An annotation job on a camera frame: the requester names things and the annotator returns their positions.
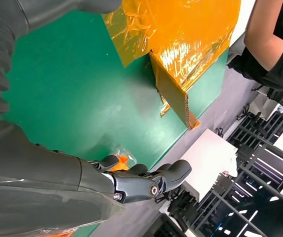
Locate person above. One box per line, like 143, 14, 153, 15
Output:
226, 0, 283, 103

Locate orange taped cardboard box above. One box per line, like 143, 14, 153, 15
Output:
103, 0, 242, 131

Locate orange clear plastic scrap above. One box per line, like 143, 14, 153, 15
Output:
109, 147, 137, 173

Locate white panel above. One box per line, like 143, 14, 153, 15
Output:
180, 128, 238, 203

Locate white board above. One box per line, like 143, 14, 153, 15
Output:
229, 0, 256, 47

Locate black metal grid frame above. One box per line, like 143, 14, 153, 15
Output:
143, 86, 283, 237

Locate green table mat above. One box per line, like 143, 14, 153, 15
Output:
2, 9, 229, 237

